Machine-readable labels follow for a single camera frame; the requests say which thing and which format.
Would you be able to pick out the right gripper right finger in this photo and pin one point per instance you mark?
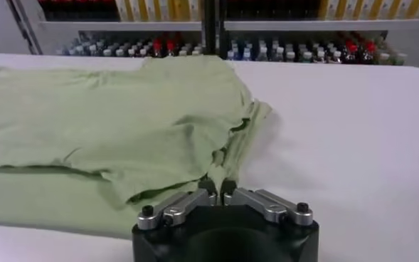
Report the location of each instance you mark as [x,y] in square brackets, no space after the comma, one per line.
[262,203]

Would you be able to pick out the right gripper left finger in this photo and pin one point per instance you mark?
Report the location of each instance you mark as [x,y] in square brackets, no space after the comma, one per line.
[184,206]

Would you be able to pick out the light green shirt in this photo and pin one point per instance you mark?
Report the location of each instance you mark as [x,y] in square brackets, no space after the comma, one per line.
[106,117]

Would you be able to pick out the small clear water bottle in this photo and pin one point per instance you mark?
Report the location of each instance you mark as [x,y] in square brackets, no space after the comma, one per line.
[96,50]
[261,54]
[276,54]
[84,50]

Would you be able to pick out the small blue drink bottle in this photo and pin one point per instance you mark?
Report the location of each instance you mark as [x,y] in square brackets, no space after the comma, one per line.
[246,53]
[60,51]
[230,53]
[72,51]

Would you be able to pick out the small dark white-capped bottle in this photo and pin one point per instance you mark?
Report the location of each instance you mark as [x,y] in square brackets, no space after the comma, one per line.
[120,51]
[321,56]
[291,55]
[144,51]
[108,51]
[132,51]
[306,56]
[336,56]

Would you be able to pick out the small red-capped cola bottle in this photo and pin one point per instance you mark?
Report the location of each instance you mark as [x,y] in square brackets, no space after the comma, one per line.
[370,50]
[171,47]
[157,47]
[352,50]

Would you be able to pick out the white cabinet shelf board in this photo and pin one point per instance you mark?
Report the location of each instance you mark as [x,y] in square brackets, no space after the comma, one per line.
[319,25]

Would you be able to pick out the white drinks display cabinet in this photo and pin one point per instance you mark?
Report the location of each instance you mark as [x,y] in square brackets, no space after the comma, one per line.
[417,39]
[51,37]

